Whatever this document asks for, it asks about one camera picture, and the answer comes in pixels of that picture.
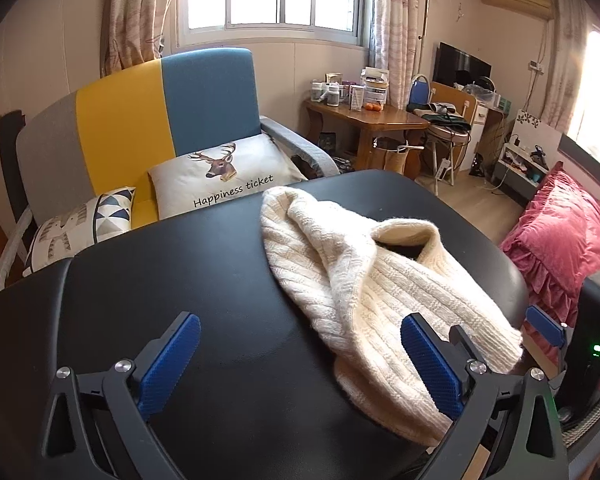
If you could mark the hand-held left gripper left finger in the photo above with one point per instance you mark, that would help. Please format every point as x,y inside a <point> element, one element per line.
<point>172,360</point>

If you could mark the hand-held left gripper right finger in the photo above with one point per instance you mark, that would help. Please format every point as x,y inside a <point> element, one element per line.
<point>430,370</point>

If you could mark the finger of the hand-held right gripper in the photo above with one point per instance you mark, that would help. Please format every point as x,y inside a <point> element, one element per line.
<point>545,325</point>

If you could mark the cream knit sweater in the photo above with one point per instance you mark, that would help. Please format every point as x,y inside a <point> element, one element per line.
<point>360,280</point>

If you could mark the metal clothes stand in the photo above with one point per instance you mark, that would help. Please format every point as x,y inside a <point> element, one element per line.
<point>424,20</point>

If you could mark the pink ruffled bedding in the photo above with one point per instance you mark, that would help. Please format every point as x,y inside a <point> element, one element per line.
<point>570,230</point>

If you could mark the low white shelf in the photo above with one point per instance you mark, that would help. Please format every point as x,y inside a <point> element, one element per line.
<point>520,165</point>

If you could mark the geometric print cushion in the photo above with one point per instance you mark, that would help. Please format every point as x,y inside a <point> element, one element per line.
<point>80,225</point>

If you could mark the white power strip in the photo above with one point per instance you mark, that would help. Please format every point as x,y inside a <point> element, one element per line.
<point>442,169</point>

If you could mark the deer print cushion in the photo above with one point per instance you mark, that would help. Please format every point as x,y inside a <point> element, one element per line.
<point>240,170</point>

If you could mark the bright side window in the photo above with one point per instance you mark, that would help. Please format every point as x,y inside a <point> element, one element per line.
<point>597,90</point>

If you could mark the wooden desk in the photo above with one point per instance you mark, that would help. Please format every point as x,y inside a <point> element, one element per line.
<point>380,117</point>

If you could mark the grey yellow blue sofa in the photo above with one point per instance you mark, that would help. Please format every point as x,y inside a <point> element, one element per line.
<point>205,100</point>

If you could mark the blue folding chair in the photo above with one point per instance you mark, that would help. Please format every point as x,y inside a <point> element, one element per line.
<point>420,90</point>

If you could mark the black flat television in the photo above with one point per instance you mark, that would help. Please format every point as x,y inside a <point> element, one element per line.
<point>455,65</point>

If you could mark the beige patterned curtain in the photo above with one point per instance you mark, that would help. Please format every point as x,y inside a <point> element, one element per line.
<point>395,20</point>
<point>565,35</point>
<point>130,10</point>

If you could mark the white drawer organizer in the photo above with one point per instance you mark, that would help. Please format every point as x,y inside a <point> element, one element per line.
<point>376,85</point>

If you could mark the white supplement bottle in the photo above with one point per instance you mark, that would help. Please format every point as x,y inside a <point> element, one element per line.
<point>334,95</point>

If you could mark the wall air conditioner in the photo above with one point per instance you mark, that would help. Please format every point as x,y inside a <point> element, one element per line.
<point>517,0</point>

